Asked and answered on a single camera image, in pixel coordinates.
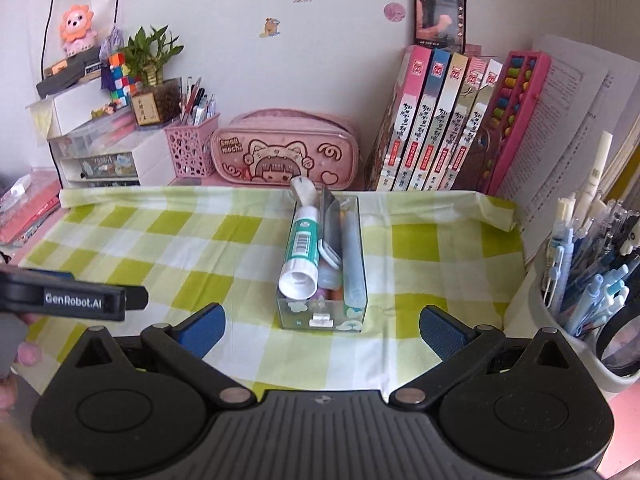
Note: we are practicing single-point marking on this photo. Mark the photo card on wall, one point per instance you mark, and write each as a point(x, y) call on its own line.
point(440, 24)

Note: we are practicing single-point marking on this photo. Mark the pink cat pencil case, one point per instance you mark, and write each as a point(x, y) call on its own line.
point(270, 147)

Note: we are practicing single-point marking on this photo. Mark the pink spine book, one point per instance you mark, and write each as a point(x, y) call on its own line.
point(384, 160)

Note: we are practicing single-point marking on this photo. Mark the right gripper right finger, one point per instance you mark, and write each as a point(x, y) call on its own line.
point(465, 353)

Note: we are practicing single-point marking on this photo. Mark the open printed paper stack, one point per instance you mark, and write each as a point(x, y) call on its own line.
point(587, 91)

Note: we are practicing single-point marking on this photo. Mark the white cup of pens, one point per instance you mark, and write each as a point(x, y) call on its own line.
point(588, 280)

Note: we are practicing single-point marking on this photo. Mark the blue spine book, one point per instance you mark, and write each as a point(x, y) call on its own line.
point(424, 114)

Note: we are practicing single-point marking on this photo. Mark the pencil lead refill box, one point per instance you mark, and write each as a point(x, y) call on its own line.
point(330, 230)

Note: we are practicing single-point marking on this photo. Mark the clear plastic organizer tray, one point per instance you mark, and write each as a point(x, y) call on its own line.
point(327, 309)

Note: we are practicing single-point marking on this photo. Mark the colourful puzzle cube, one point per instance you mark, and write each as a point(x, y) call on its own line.
point(120, 82)

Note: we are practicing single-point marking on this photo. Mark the pink lion plush toy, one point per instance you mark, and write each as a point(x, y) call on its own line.
point(76, 30)

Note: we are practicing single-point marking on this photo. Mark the white green glue stick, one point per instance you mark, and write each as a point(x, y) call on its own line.
point(298, 278)

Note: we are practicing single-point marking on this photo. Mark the white eraser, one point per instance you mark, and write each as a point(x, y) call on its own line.
point(304, 191)

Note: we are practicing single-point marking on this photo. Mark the small framed calligraphy sign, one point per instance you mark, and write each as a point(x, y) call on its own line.
point(145, 109)

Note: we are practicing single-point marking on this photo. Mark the beige spine book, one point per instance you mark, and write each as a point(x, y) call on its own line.
point(445, 105)

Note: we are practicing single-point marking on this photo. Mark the pink perforated pen holder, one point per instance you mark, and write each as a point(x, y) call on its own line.
point(189, 148)

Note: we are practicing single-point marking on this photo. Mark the pink abacus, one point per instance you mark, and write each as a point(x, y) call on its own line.
point(509, 111)

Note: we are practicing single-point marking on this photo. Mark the pale spine book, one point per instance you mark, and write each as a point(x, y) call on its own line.
point(472, 126)

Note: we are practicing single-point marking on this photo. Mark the person's left hand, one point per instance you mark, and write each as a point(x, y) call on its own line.
point(20, 359)

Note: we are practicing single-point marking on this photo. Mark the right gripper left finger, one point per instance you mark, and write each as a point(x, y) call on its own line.
point(180, 351)

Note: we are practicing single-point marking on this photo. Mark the light blue highlighter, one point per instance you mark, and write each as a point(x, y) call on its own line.
point(353, 274)

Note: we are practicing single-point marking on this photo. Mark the bamboo plant in glass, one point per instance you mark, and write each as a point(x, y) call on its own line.
point(146, 55)

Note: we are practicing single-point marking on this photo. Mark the white rabbit drawer organizer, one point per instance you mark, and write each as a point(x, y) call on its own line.
point(91, 148)

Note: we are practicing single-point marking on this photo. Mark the green checkered tablecloth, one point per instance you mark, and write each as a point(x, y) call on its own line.
point(190, 247)

